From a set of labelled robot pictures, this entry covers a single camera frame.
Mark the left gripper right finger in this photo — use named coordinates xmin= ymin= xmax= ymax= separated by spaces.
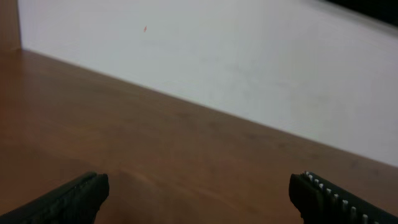
xmin=289 ymin=171 xmax=397 ymax=224

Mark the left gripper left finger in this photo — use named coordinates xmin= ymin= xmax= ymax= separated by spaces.
xmin=1 ymin=172 xmax=109 ymax=224

